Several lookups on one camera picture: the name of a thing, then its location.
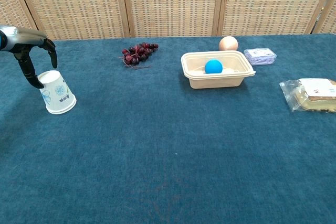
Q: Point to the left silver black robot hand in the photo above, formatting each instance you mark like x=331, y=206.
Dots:
x=21, y=37

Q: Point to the white paper cup blue print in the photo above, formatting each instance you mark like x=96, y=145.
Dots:
x=63, y=112
x=56, y=90

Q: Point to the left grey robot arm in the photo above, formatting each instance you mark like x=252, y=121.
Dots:
x=2, y=39

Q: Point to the woven rattan screen panel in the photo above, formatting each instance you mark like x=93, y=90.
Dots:
x=173, y=3
x=273, y=3
x=10, y=6
x=331, y=14
x=76, y=3

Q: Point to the dark red grape bunch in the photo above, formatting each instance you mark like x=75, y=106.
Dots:
x=137, y=52

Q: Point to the blue table cloth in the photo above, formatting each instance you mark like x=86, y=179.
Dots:
x=157, y=142

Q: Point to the blue ball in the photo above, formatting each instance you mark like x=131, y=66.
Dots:
x=213, y=66

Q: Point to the beige rectangular food container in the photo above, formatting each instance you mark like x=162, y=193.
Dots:
x=215, y=82

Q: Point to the peach coloured ball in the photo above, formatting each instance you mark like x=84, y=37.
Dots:
x=228, y=43

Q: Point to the sandwich in clear bag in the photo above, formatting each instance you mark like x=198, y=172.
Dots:
x=312, y=95

